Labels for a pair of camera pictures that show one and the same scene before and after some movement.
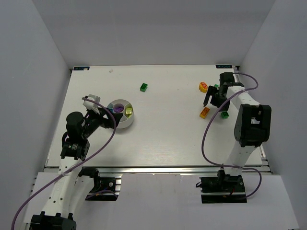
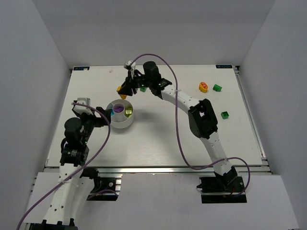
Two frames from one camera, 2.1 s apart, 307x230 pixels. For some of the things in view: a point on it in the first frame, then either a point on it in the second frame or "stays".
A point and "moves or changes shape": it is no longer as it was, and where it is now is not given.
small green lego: x=225 y=115 stays
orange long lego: x=204 y=112 moves or changes shape
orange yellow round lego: x=203 y=87 stays
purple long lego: x=118 y=109 stays
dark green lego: x=143 y=87 stays
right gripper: x=214 y=96 -> x=132 y=81
